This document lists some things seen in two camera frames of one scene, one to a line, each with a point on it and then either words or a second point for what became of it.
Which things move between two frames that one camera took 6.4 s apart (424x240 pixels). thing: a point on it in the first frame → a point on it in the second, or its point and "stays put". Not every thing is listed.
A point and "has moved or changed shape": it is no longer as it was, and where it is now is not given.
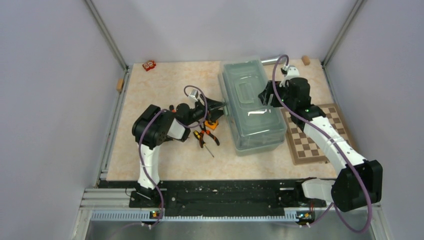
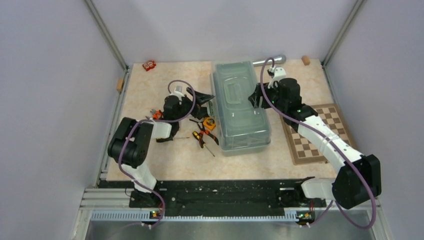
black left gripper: x=212 y=112 → x=200 y=112
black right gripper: x=264 y=96 → x=255 y=98
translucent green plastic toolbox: x=255 y=126 has moved or changed shape
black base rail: x=218 y=197 stays put
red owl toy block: x=149 y=65 stays put
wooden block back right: x=305 y=59 stays put
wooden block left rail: x=120 y=84 stays put
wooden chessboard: x=305 y=151 stays put
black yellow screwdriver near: x=205 y=144 stays put
